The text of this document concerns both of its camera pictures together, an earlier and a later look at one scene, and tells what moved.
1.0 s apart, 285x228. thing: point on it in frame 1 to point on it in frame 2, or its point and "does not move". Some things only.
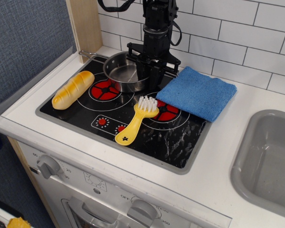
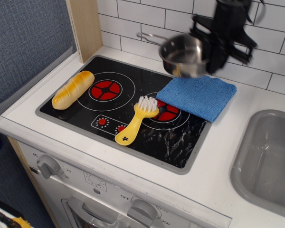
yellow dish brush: [146, 107] does not move
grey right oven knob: [143, 212] does not move
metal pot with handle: [120, 69] to [183, 55]
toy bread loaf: [73, 90] does not move
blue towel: [197, 94] does not move
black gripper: [156, 49] to [224, 34]
